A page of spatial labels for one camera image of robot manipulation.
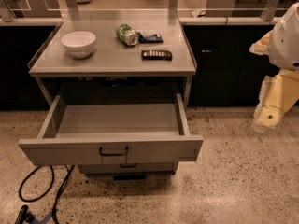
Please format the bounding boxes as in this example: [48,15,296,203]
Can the black floor plug device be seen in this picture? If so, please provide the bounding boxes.
[15,205,34,224]

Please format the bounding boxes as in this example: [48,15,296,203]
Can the black top drawer handle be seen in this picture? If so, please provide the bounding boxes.
[99,147,129,157]

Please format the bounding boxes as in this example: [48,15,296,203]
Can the white ceramic bowl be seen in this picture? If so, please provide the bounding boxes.
[61,31,96,59]

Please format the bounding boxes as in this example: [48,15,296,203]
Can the left background desk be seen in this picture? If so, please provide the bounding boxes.
[6,0,61,18]

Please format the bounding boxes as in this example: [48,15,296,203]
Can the green crushed soda can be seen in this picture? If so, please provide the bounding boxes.
[115,23,138,47]

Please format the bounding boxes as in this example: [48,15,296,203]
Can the black looped cable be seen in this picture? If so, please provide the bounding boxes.
[18,165,56,203]

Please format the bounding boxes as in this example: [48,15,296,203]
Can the black straight cable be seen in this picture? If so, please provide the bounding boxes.
[51,164,76,224]

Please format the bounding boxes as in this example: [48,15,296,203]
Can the background desk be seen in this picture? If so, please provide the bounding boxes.
[6,0,61,18]
[206,0,298,17]

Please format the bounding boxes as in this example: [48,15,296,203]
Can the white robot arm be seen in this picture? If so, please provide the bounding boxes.
[249,3,299,133]

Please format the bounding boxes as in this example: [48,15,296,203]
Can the grey cabinet with counter top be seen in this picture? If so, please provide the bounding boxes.
[27,8,198,182]

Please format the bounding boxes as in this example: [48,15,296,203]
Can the blue snack bar wrapper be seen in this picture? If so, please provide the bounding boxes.
[138,33,164,43]

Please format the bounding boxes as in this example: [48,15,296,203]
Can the black lower drawer handle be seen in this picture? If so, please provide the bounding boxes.
[120,163,136,168]

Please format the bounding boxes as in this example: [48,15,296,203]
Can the black drawer handle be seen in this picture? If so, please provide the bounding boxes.
[99,147,129,157]
[120,163,136,168]

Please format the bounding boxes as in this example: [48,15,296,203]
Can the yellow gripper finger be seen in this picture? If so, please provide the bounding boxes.
[252,69,299,133]

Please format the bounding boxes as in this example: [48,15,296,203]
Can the right background desk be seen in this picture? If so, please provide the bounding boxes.
[206,0,298,17]

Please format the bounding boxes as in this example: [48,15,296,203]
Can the open grey top drawer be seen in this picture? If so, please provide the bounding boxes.
[19,96,203,165]

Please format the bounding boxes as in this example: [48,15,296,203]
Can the lower grey drawer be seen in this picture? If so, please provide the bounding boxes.
[78,162,178,175]

